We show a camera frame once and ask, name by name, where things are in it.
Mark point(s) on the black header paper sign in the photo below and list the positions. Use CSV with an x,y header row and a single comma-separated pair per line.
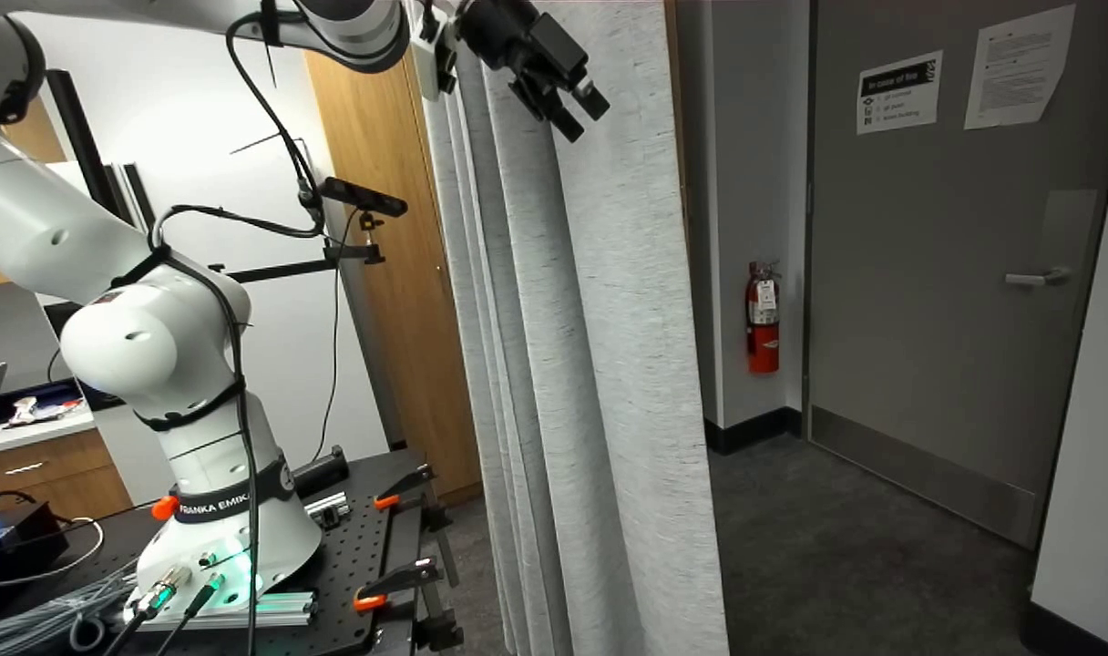
x,y
896,96

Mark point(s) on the wooden cabinet door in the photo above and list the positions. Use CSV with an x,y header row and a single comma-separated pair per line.
x,y
378,137

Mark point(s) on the silver door handle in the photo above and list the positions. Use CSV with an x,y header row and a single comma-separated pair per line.
x,y
1038,278

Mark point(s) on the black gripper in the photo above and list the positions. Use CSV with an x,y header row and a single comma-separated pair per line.
x,y
534,45

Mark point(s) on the red fire extinguisher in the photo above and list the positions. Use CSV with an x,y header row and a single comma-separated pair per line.
x,y
761,323

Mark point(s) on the orange handled clamp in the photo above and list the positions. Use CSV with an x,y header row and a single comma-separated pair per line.
x,y
401,487
378,596

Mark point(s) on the black camera on stand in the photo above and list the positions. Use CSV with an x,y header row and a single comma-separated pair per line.
x,y
361,197

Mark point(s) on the black perforated robot table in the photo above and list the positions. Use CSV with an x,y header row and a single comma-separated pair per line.
x,y
306,612

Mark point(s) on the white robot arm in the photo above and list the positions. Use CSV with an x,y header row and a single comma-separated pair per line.
x,y
149,326

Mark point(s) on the lower orange handled clamp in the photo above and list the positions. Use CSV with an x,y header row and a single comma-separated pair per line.
x,y
378,596

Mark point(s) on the grey fabric curtain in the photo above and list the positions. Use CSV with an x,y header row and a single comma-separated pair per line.
x,y
568,282

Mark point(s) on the grey door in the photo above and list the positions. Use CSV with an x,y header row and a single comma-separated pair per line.
x,y
923,361

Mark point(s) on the wooden drawer cabinet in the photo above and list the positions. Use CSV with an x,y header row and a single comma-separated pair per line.
x,y
75,474

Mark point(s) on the upper orange handled clamp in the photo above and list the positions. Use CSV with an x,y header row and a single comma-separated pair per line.
x,y
401,487

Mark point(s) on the black power supply box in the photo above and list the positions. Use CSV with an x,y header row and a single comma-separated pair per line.
x,y
31,537

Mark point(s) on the white paper notice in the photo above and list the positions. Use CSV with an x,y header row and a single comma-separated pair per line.
x,y
1018,67

